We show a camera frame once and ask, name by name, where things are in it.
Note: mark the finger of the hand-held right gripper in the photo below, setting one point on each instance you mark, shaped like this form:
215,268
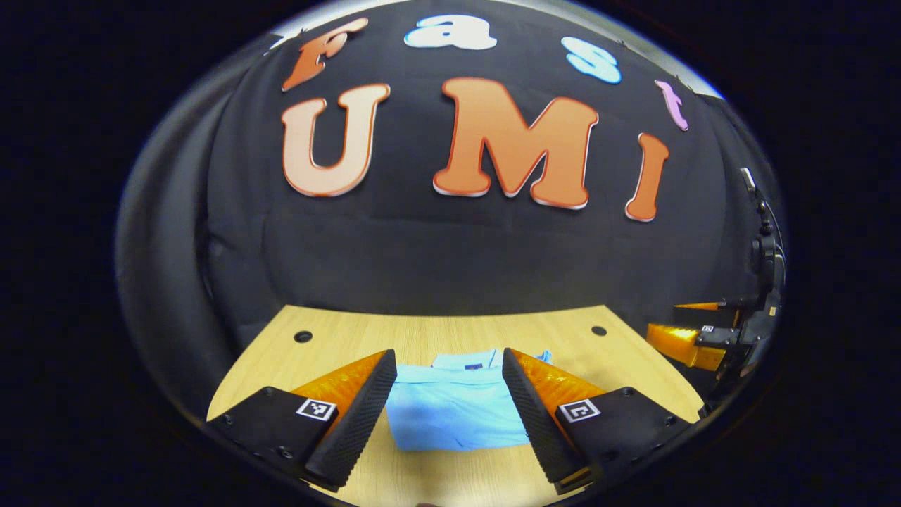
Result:
679,345
700,306

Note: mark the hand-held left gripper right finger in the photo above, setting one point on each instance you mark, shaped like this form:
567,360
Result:
535,422

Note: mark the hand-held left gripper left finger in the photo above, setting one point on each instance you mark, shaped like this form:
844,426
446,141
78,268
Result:
362,422

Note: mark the light blue polo T-shirt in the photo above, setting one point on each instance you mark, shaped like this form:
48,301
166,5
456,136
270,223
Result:
457,415

